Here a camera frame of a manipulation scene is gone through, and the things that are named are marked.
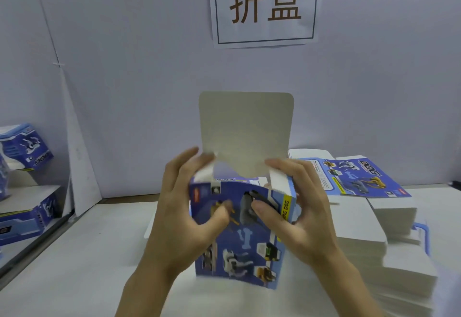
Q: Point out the pile of blue boxes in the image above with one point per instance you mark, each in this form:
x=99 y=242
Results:
x=25 y=147

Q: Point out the person's right forearm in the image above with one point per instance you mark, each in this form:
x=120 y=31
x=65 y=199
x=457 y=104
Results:
x=349 y=291

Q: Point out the stack of boxes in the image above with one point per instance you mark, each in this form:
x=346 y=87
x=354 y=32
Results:
x=149 y=226
x=396 y=255

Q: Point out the person's left hand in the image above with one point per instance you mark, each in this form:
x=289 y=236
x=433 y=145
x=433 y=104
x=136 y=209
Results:
x=180 y=230

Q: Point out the white paper wall sign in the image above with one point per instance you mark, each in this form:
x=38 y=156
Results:
x=265 y=33

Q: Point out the blue dog-print cardboard box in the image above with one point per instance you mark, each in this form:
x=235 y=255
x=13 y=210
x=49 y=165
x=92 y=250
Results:
x=245 y=122

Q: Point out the black object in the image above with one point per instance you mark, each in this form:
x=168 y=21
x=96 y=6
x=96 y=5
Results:
x=457 y=185

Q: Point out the person's left forearm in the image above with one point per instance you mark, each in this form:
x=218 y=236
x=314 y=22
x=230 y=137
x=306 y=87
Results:
x=148 y=295

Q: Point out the person's right hand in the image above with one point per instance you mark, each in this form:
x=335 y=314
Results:
x=310 y=219

